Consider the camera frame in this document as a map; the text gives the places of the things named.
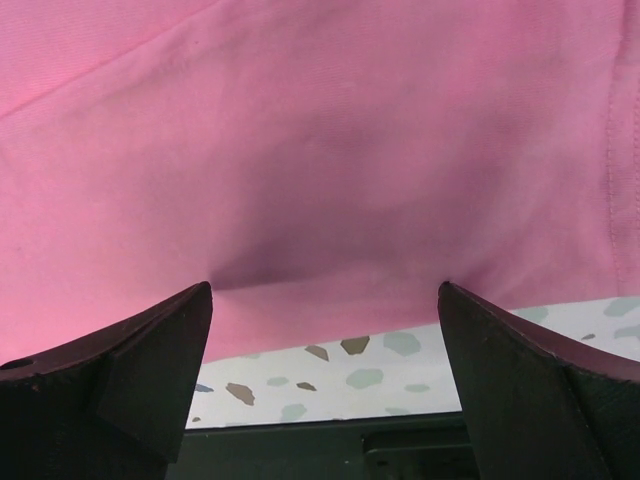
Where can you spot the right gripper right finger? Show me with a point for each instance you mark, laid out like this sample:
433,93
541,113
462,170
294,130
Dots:
537,404

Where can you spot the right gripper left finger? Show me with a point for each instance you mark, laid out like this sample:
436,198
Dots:
112,404

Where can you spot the pink t shirt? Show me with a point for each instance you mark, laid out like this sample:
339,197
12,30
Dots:
324,165

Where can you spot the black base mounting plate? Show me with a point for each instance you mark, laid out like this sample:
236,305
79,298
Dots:
434,446

